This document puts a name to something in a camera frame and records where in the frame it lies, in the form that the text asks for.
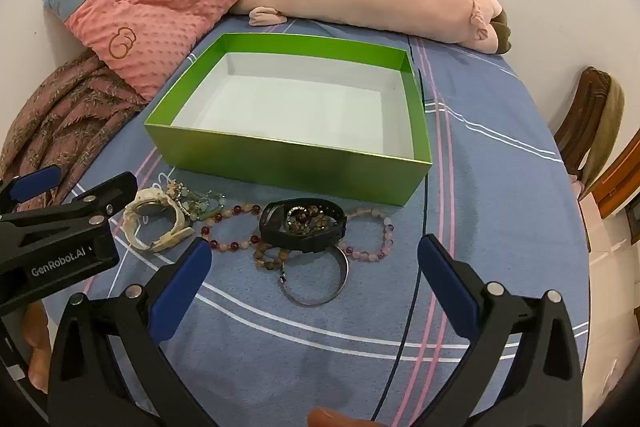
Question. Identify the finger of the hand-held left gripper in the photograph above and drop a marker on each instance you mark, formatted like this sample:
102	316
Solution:
107	192
37	183

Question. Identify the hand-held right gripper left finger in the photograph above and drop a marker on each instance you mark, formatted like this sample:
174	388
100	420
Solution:
182	287

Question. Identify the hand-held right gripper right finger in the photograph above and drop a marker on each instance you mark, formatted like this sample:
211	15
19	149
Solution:
447	282

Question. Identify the white wristwatch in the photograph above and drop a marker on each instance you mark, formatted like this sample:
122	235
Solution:
147	206

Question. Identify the black wristwatch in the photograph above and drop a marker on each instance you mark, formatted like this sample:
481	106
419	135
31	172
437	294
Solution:
272	227

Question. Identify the green cardboard box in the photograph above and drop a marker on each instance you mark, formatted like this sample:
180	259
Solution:
300	167

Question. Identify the person's left hand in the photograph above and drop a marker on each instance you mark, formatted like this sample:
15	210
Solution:
37	347

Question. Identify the person's right hand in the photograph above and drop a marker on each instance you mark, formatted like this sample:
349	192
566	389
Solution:
340	419

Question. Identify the brown patterned blanket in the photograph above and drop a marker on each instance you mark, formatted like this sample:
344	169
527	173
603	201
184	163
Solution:
65	117

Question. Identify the silver bangle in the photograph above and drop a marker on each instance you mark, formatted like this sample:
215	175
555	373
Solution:
345	267

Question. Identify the blue checked bed sheet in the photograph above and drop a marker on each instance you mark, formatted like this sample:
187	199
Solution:
500	157

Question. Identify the pink dotted plush pillow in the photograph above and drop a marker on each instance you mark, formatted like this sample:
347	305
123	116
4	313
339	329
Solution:
165	7

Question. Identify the olive cloth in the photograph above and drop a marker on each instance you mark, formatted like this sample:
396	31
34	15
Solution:
607	132

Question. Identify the wooden chair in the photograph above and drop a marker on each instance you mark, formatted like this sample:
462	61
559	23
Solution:
585	107

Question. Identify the wooden frame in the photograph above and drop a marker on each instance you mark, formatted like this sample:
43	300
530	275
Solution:
620	177

